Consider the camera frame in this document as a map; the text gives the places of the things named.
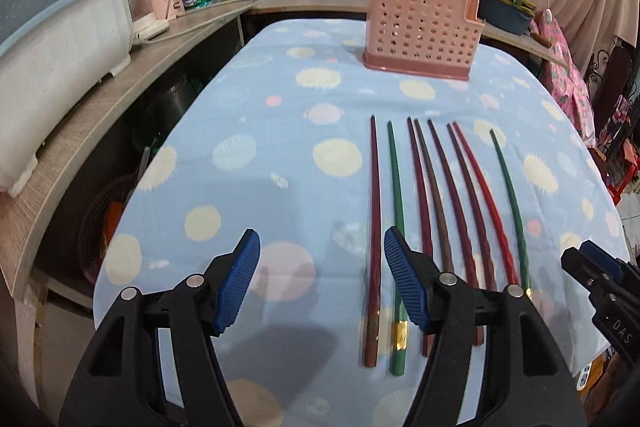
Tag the steel pot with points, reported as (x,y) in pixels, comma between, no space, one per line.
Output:
(170,99)

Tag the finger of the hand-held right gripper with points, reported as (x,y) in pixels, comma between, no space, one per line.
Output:
(582,269)
(602,254)

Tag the clear kettle with white base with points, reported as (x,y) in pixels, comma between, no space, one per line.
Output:
(147,2)

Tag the black iron chair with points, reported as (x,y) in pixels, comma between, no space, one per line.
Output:
(607,72)

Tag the white plastic tub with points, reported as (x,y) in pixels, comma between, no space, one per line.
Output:
(60,57)

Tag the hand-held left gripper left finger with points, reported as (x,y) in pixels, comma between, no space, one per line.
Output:
(240,282)

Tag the brown chopstick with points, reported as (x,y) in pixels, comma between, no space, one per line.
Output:
(431,187)

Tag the light blue dotted blanket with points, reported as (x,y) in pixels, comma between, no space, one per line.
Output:
(280,157)

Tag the pink pineapple print garment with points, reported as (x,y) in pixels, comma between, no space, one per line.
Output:
(565,82)

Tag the red plastic basket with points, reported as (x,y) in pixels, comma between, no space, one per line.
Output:
(100,227)

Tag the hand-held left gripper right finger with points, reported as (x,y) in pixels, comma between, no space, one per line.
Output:
(405,282)

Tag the blue bowl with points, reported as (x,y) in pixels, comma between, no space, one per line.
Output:
(505,17)

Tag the pink perforated utensil basket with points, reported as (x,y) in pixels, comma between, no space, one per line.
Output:
(415,27)

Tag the dark red chopstick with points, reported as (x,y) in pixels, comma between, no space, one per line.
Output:
(450,197)
(470,202)
(419,187)
(373,207)

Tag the grey wooden counter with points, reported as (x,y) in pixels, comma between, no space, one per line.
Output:
(100,107)

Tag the green chopstick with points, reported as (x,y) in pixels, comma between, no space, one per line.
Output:
(510,207)
(395,177)

